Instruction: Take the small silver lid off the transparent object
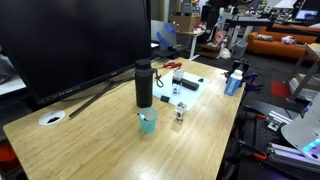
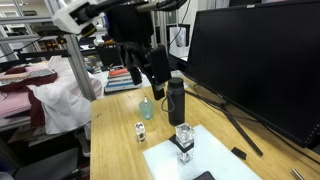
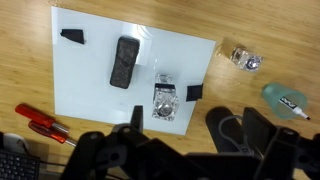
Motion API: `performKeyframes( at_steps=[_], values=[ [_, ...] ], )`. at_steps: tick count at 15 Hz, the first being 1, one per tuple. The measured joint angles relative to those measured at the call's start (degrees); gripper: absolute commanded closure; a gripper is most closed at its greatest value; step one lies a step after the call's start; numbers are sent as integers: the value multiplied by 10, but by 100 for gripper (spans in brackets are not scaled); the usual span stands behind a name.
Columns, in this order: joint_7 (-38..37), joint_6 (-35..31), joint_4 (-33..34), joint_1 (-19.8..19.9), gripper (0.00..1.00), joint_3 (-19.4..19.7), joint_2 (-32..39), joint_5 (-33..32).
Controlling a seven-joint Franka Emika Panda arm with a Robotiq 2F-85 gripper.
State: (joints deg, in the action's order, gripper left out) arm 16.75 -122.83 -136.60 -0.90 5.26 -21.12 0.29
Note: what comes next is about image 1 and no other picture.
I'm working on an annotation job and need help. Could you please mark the grey panel with blue tape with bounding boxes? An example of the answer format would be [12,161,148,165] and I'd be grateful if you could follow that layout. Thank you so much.
[150,19,180,51]

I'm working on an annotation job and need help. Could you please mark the red floor object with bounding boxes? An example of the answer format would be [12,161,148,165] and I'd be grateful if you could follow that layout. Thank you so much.
[270,80,293,99]

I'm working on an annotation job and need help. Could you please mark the black monitor stand leg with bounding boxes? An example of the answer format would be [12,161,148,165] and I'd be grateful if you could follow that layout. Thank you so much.
[68,74,134,119]

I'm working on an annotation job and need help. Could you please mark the orange sofa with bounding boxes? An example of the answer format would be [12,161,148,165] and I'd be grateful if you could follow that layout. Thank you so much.
[247,23,320,63]

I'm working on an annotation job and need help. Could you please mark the white board mat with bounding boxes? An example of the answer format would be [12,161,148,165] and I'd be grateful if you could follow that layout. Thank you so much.
[152,68,212,112]

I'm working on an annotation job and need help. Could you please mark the orange handled bar clamp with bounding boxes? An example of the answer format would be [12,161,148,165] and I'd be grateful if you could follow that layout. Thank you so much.
[239,141,268,162]

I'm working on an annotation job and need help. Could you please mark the white plastic bag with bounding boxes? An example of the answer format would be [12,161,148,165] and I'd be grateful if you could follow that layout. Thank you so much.
[218,46,232,60]

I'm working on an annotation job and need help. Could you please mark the silver aluminium rails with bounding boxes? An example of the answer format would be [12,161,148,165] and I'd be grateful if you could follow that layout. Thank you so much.
[267,142,320,174]

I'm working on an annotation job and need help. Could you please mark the cardboard box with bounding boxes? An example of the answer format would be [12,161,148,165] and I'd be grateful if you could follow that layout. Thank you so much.
[170,14,202,33]

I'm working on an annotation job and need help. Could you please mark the lit laptop screen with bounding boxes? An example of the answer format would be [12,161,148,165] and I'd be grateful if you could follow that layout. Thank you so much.
[294,9,319,21]

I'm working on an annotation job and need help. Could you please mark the large black monitor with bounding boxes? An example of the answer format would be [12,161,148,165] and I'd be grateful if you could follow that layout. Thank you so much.
[0,0,153,107]

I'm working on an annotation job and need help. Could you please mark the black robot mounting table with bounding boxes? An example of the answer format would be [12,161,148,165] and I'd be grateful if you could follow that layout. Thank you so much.
[229,96,320,180]

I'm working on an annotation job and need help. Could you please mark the tall transparent grinder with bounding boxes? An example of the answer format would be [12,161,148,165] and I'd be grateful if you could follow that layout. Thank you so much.
[171,66,185,95]

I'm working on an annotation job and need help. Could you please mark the blue spring clamp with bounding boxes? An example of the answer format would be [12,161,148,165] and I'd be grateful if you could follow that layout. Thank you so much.
[244,72,264,93]

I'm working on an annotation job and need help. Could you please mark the grey waste bin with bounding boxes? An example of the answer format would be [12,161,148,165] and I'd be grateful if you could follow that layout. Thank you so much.
[230,40,249,60]

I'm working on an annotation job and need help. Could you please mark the black and white marker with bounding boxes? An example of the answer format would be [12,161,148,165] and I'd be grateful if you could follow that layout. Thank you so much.
[137,112,150,122]

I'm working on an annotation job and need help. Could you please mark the teal plastic cup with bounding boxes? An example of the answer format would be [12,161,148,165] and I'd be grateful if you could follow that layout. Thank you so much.
[138,107,159,135]

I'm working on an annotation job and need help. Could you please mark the white desk cable grommet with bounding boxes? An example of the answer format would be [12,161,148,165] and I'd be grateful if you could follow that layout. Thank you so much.
[37,109,66,127]

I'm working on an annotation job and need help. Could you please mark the black table clamp mount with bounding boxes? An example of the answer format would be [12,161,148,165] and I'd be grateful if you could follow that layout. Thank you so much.
[226,59,251,79]

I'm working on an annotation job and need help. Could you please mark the black felt eraser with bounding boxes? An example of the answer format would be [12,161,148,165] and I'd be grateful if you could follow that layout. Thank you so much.
[180,78,200,92]

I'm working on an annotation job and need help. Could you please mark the blue and white carton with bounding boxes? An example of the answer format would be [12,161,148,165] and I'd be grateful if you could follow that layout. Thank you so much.
[223,69,244,97]

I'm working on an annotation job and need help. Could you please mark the silver aluminium bracket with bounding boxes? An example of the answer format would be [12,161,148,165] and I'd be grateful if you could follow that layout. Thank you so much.
[266,109,294,132]

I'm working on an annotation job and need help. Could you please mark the wooden side desk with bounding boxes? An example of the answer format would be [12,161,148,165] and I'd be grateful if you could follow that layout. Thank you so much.
[288,43,320,101]

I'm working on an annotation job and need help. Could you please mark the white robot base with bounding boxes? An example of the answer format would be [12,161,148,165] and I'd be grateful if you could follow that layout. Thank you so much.
[280,101,320,164]

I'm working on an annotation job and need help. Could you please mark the black water bottle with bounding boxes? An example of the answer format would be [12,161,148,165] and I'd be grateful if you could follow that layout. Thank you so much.
[134,58,165,109]

